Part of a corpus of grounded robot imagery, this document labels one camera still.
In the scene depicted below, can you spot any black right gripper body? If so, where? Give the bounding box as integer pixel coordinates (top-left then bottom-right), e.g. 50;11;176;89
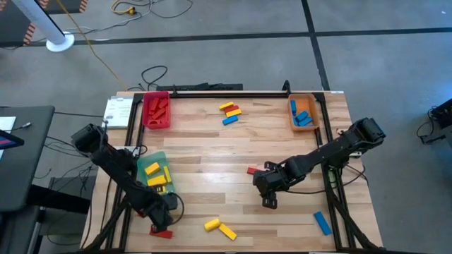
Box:
252;168;289;198

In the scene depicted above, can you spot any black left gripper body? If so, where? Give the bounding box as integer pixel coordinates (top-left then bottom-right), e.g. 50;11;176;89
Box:
141;195;174;230

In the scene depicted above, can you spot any yellow wooden cylinder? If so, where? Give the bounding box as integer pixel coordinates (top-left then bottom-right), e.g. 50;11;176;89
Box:
203;218;222;233

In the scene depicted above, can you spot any green plastic bin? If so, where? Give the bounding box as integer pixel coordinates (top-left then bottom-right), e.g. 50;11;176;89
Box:
136;151;177;195

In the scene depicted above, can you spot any orange plastic bin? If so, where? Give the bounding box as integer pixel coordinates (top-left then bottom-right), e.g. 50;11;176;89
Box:
287;92;321;132

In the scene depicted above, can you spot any black power strip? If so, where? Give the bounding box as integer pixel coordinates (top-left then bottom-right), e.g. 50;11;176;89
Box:
156;82;244;92

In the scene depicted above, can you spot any white paper booklet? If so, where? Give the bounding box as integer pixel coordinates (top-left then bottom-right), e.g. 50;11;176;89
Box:
101;95;135;130

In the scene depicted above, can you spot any red plastic bin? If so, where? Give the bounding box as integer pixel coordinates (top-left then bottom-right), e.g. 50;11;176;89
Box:
141;90;172;130

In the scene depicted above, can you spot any black desk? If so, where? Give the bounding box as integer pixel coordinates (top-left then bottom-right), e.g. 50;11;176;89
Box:
0;104;56;212

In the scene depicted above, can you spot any white paper sheet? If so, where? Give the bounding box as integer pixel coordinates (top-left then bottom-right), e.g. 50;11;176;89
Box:
0;116;17;133

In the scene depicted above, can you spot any black equipment box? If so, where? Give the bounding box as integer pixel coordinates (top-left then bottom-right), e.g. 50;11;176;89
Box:
429;97;452;130

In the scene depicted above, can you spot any pole with white round base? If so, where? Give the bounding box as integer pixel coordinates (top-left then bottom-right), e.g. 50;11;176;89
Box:
10;0;76;53

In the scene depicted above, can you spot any black hazard striped mat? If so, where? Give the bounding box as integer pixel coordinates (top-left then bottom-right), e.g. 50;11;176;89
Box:
0;0;89;47

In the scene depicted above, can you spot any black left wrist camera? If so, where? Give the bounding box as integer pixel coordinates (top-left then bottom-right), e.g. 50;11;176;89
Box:
164;193;179;212

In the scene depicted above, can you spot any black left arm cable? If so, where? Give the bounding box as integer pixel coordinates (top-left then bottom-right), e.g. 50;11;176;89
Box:
169;192;186;226

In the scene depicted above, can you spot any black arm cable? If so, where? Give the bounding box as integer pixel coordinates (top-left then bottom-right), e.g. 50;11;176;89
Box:
284;164;370;195
169;192;186;226

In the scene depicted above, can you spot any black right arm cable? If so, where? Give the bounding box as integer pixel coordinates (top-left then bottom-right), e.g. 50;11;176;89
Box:
284;164;370;195

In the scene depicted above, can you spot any black aluminium frame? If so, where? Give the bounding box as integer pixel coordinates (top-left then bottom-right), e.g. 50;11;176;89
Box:
83;90;386;254

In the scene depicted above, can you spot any black floor cable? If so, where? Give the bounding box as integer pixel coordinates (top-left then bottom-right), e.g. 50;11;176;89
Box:
126;65;169;92

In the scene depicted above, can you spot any yellow hanging cable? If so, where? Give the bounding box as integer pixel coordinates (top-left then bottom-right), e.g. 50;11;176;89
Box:
55;0;128;91

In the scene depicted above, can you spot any grey floor cable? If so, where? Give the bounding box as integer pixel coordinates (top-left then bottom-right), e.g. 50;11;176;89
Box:
69;0;194;36

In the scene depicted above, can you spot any yellow extension cord plug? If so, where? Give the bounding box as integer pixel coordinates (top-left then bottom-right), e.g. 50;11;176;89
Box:
111;0;137;17

